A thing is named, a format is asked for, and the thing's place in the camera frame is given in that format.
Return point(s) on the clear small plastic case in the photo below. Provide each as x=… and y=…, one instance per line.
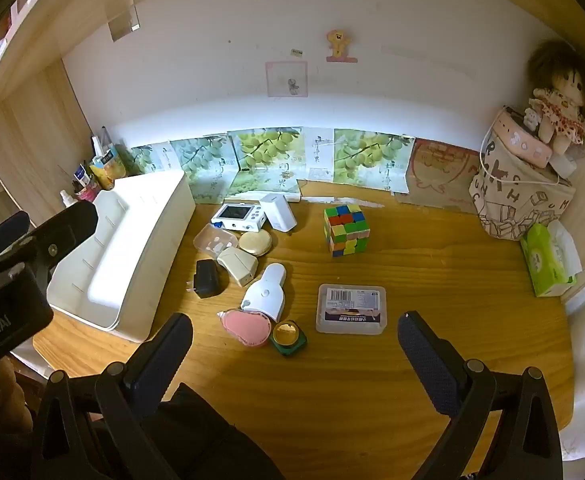
x=212, y=242

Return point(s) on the brown cartoon cardboard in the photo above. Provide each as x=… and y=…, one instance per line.
x=437, y=170

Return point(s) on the beige angular case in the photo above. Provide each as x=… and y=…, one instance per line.
x=237, y=265

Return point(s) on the green perfume bottle gold cap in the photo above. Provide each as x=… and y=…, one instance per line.
x=286, y=334

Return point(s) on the rag doll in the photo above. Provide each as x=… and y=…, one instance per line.
x=559, y=105

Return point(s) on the person's left hand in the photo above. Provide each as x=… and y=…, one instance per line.
x=2, y=395

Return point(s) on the clear plastic sheet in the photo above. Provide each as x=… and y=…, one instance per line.
x=122, y=15

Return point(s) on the pink heart-shaped case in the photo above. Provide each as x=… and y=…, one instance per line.
x=245, y=327

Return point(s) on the white slim tube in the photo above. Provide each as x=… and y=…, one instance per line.
x=97, y=147

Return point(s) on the yellow snack packet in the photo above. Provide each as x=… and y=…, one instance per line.
x=107, y=167

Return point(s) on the pink round box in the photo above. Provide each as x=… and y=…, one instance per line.
x=514, y=140

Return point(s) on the dark cloth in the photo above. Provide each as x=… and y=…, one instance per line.
x=212, y=440

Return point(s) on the yellow lion sticker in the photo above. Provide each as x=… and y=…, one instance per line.
x=340, y=44

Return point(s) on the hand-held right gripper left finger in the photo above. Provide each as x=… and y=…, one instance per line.
x=165, y=355

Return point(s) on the white charger adapter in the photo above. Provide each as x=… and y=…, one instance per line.
x=280, y=212

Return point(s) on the white squeeze bottle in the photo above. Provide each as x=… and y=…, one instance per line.
x=67, y=198

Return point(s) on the round gold compact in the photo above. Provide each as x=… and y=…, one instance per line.
x=256, y=242

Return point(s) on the white digital camera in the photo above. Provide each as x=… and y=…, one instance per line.
x=232, y=213

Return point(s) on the clear labelled plastic box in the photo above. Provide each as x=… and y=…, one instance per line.
x=351, y=310

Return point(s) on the pink framed sketch card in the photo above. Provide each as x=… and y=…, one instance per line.
x=286, y=79

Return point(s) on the black charger plug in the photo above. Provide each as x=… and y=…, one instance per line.
x=210, y=277

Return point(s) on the colourful puzzle cube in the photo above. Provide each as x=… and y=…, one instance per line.
x=347, y=232

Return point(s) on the white plastic storage box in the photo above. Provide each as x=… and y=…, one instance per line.
x=122, y=260

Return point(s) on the small white figurine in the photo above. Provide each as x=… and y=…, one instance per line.
x=531, y=119

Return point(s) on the green tissue pack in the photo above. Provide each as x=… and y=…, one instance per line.
x=542, y=260

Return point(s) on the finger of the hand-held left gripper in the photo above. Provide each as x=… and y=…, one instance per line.
x=2, y=235
x=67, y=230

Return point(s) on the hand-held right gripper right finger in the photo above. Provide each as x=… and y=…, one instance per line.
x=425, y=360

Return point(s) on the blue white tube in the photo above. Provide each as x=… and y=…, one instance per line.
x=81, y=176

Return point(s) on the letter print fabric bag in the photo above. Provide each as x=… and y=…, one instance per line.
x=512, y=195

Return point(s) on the white handheld device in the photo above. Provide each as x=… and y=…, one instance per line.
x=265, y=295

